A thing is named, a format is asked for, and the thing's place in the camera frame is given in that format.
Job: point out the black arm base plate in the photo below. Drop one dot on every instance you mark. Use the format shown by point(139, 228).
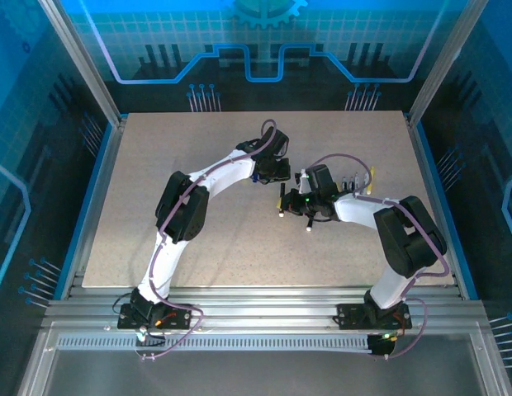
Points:
point(349, 317)
point(177, 319)

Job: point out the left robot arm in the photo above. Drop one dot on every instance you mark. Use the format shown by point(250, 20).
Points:
point(181, 206)

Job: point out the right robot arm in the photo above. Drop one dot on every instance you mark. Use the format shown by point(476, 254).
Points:
point(409, 239)

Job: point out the blue edge trim strip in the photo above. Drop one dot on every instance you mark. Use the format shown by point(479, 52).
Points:
point(96, 173)
point(435, 177)

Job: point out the grey metal sheet panel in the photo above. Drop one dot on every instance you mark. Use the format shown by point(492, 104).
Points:
point(260, 371)

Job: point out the blue and white marker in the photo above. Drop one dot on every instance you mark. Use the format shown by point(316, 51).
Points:
point(282, 190)

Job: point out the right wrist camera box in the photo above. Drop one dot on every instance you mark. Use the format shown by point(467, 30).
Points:
point(301, 178)

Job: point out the aluminium frame post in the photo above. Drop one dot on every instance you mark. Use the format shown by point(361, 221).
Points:
point(442, 66)
point(86, 66)

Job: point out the wide aluminium mounting rail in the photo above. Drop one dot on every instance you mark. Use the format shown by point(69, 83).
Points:
point(260, 305)

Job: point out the aluminium table side rail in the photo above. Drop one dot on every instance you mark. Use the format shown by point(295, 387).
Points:
point(425, 165)
point(101, 185)

